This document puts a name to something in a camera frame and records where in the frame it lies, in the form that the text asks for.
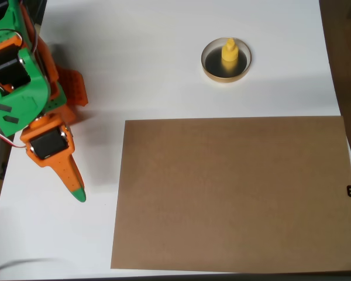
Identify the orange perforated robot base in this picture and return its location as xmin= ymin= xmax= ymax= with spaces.
xmin=57 ymin=66 xmax=89 ymax=108

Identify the grey cable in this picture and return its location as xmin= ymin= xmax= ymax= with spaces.
xmin=0 ymin=257 xmax=59 ymax=281

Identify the small yellow plastic piece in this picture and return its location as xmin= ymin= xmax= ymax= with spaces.
xmin=221 ymin=37 xmax=239 ymax=64

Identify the round dish with gold rim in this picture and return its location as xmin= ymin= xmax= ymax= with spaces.
xmin=201 ymin=36 xmax=252 ymax=84

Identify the brown cardboard sheet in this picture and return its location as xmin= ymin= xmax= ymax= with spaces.
xmin=110 ymin=115 xmax=351 ymax=275

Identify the red white servo cable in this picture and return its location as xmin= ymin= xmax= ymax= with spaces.
xmin=0 ymin=124 xmax=29 ymax=150

